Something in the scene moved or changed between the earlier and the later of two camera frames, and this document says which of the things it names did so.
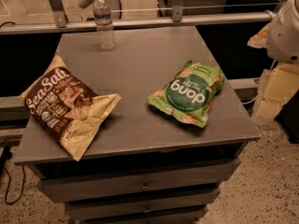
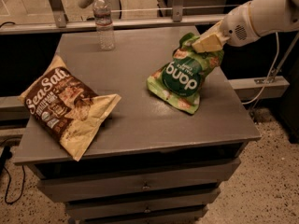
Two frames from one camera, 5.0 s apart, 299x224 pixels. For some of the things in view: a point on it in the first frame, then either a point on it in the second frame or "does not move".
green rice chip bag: x=189 y=94 -> x=177 y=81
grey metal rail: x=133 y=24 does not move
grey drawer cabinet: x=139 y=165 does not move
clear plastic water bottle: x=103 y=17 does not move
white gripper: x=284 y=36 -> x=237 y=27
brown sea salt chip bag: x=65 y=106 does not move
